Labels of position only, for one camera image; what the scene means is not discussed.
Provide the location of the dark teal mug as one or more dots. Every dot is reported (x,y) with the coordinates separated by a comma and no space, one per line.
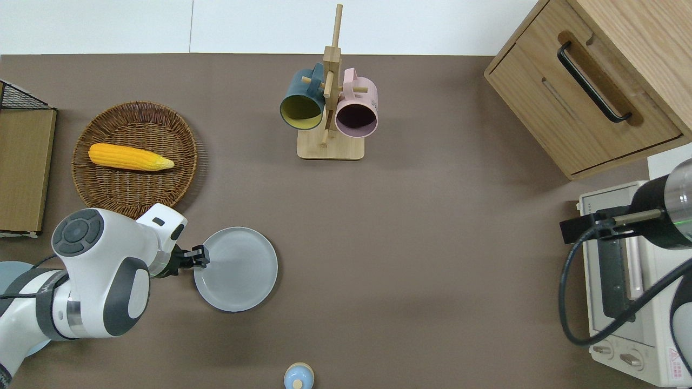
(300,105)

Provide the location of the gray round plate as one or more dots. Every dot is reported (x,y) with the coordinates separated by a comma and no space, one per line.
(240,270)

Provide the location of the white toaster oven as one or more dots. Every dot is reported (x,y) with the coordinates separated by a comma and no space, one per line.
(654,359)

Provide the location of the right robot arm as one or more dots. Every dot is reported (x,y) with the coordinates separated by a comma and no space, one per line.
(662,216)

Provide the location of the wooden drawer cabinet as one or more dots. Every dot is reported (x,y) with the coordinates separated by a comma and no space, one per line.
(546,108)

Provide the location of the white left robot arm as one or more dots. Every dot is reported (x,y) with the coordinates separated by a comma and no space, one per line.
(102,270)

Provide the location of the wooden mug tree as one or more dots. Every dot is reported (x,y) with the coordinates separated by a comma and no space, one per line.
(331,146)

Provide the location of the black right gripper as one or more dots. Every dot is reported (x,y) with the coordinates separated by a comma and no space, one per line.
(581,227)

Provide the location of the yellow corn cob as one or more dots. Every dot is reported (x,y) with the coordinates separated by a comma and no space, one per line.
(127,156)

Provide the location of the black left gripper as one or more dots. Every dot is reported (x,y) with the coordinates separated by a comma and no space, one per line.
(178,260)

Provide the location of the light blue plate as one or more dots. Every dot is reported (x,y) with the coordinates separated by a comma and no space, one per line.
(13,273)

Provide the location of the brown wicker basket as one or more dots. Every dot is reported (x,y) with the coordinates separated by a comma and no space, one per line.
(135,183)

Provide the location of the pink mug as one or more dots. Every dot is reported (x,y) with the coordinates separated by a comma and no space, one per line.
(357,116)

